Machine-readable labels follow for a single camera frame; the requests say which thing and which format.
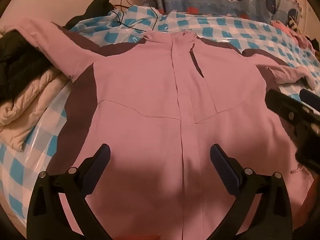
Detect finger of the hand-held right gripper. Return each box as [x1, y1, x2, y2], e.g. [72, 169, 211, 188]
[299, 89, 320, 107]
[264, 88, 320, 140]

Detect pink and brown jacket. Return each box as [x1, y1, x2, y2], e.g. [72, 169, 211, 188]
[5, 17, 319, 240]

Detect black cloth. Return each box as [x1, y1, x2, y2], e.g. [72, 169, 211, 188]
[64, 0, 116, 32]

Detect pile of pink clothes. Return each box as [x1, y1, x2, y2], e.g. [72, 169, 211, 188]
[271, 19, 320, 54]

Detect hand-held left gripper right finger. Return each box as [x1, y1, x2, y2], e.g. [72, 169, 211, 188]
[210, 144, 293, 240]

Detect black cable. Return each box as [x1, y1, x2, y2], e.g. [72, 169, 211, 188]
[110, 0, 158, 33]

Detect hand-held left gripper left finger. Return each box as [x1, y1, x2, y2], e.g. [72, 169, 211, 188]
[26, 144, 112, 240]

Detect blue white checked bed sheet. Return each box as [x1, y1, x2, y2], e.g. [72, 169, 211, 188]
[0, 5, 320, 230]

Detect beige quilted coat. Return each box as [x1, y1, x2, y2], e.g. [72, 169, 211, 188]
[0, 65, 71, 153]

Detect black jacket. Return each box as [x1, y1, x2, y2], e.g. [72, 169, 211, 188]
[0, 29, 55, 105]

